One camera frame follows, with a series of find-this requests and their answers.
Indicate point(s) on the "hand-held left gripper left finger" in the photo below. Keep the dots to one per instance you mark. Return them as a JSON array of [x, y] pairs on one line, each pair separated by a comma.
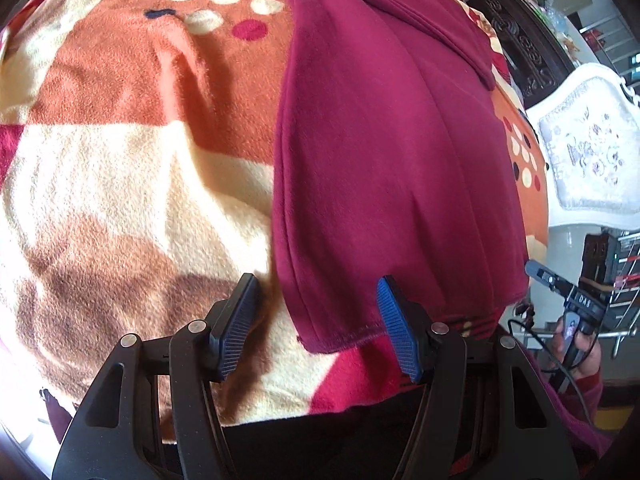
[[235, 340]]

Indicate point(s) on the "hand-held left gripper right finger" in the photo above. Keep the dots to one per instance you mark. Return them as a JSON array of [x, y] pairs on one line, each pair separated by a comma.
[[397, 330]]

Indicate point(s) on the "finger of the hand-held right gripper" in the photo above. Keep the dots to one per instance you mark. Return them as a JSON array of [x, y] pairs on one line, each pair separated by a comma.
[[545, 275]]

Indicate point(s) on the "maroon sweatshirt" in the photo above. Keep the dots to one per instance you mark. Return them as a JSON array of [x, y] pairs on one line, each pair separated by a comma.
[[375, 135]]

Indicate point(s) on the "person's right forearm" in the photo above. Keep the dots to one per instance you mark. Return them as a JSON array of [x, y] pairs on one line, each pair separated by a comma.
[[585, 410]]

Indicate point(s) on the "person's right hand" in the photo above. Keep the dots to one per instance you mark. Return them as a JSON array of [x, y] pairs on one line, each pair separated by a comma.
[[587, 357]]

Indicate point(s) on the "metal rack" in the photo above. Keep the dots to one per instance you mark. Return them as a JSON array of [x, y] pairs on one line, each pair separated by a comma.
[[622, 285]]

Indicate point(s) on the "white ornate chair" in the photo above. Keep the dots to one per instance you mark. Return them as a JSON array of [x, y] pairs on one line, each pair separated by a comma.
[[565, 225]]

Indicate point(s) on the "embroidered white chair cushion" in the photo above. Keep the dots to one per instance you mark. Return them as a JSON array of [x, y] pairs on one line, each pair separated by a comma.
[[590, 155]]

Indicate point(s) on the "orange dotted printed blanket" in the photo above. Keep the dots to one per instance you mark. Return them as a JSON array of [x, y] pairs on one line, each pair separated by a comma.
[[125, 160]]

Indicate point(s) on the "dark carved wooden headboard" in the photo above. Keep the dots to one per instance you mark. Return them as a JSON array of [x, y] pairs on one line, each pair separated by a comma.
[[520, 50]]

